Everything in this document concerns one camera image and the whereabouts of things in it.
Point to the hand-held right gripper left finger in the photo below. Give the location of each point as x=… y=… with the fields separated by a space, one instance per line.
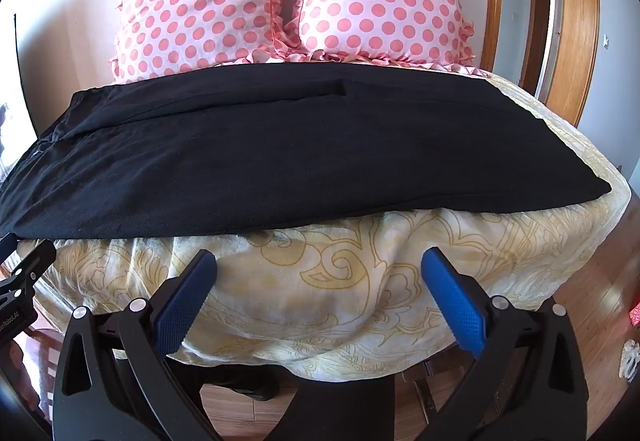
x=184 y=303

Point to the yellow patterned bed sheet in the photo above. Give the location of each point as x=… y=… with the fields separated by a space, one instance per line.
x=320 y=291

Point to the wooden bed frame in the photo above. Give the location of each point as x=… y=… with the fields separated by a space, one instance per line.
x=42 y=371

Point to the wooden door frame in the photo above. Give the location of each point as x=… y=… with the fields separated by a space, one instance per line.
x=575 y=21

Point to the brown wooden door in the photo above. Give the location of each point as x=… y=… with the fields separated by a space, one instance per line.
x=534 y=26

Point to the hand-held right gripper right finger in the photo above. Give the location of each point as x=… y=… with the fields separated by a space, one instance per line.
x=456 y=303

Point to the black pants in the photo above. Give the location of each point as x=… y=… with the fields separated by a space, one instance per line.
x=280 y=156

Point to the red packet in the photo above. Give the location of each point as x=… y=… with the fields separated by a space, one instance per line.
x=635 y=315

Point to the white fluffy object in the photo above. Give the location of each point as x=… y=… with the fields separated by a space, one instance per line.
x=630 y=358

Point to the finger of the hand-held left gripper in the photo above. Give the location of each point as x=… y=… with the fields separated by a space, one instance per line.
x=31 y=266

